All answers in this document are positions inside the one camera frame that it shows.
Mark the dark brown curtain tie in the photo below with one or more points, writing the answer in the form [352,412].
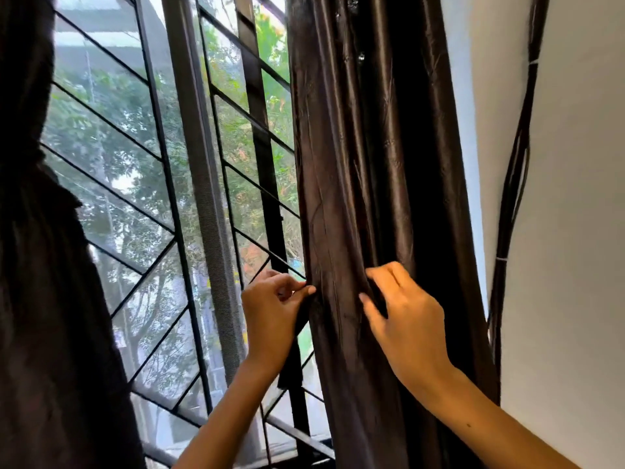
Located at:
[292,366]

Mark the black metal window grille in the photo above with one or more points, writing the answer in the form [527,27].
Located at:
[166,166]

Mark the dark brown curtain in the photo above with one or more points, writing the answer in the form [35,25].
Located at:
[49,312]
[371,141]

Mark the person's right hand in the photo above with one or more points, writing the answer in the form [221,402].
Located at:
[415,337]

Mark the person's left forearm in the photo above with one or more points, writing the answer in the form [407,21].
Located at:
[219,424]

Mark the person's right forearm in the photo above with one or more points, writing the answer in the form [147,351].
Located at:
[493,434]

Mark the green trees outside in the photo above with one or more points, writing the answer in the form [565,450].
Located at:
[122,117]

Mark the person's left hand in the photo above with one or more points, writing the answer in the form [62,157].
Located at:
[271,322]

